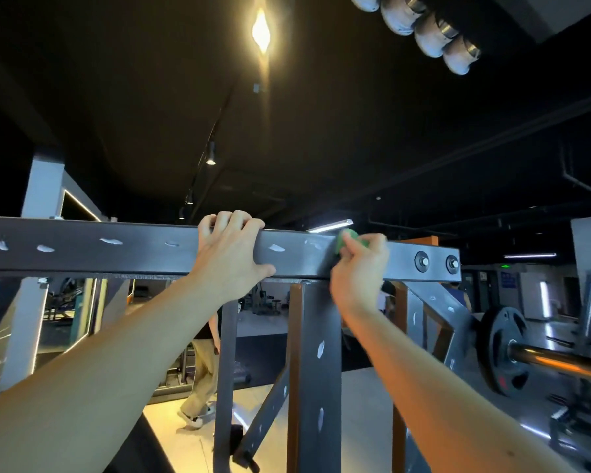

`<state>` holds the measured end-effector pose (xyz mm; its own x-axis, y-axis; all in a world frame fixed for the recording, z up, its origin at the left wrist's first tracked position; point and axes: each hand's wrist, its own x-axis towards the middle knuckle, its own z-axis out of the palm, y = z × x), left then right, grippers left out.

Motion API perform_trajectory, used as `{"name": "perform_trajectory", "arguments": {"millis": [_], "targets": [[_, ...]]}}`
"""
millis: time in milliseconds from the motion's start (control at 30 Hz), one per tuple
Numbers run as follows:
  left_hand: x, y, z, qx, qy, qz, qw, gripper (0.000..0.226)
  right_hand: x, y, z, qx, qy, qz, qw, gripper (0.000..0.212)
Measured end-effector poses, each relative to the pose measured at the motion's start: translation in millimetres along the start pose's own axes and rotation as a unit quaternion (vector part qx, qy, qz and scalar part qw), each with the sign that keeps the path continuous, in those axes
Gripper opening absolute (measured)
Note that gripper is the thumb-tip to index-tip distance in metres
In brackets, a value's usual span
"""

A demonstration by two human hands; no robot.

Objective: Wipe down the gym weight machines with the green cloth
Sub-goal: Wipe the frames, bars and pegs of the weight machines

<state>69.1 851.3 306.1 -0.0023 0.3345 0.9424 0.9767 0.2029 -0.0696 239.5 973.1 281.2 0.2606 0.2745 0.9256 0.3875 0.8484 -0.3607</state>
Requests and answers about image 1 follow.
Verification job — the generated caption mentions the white ceiling duct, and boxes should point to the white ceiling duct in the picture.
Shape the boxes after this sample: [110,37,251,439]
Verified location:
[347,0,484,77]

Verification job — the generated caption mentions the person's left forearm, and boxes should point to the person's left forearm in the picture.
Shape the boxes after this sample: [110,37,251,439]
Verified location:
[0,281,224,473]

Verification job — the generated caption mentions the grey steel gym machine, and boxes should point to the grey steel gym machine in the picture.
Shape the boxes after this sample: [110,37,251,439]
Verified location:
[0,215,474,473]

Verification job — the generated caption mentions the person's right hand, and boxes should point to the person's right hand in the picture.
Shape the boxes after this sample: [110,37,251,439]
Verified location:
[329,229,390,321]

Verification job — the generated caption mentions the person's left hand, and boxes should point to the person's left hand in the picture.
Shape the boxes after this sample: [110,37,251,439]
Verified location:
[190,210,277,304]

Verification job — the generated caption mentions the white pillar with lit frame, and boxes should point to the white pillar with lit frame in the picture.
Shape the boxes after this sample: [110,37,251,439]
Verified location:
[0,157,108,390]

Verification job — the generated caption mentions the person's right forearm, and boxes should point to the person's right forearm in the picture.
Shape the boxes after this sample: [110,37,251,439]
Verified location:
[347,305,555,473]

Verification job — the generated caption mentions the barbell with black plate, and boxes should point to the barbell with black plate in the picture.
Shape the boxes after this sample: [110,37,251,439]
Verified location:
[475,305,591,397]

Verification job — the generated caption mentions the green cleaning cloth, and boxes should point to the green cleaning cloth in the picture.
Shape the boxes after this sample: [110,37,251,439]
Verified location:
[335,229,368,257]

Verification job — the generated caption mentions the round ceiling lamp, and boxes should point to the round ceiling lamp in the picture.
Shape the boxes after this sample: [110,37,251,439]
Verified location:
[250,7,274,55]

